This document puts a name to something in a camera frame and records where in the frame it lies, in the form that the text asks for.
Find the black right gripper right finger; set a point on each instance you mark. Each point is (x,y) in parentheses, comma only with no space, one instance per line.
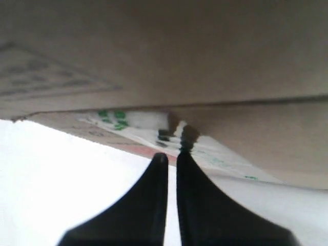
(207,216)

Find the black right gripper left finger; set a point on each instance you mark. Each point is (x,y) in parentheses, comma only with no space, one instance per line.
(138,218)

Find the red printed cardboard box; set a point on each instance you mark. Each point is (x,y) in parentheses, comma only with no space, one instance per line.
(242,84)

